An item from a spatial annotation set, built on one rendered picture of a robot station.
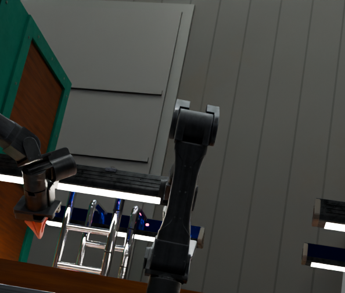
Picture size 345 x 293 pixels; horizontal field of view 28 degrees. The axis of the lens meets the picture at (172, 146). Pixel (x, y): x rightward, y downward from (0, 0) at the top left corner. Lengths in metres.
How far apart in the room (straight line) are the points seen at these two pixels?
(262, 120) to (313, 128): 0.31
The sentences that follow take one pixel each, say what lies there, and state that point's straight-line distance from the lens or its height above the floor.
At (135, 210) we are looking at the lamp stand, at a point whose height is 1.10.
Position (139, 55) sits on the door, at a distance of 4.53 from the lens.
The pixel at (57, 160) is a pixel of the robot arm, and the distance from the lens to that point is 1.69.
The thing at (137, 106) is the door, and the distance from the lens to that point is 4.37.
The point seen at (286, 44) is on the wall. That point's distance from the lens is 4.45.
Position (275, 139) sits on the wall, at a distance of 4.18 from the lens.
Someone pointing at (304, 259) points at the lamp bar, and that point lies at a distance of 2.43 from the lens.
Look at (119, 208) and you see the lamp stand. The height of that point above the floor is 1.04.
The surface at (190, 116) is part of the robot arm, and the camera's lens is 1.34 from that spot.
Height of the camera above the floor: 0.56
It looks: 19 degrees up
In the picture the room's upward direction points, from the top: 11 degrees clockwise
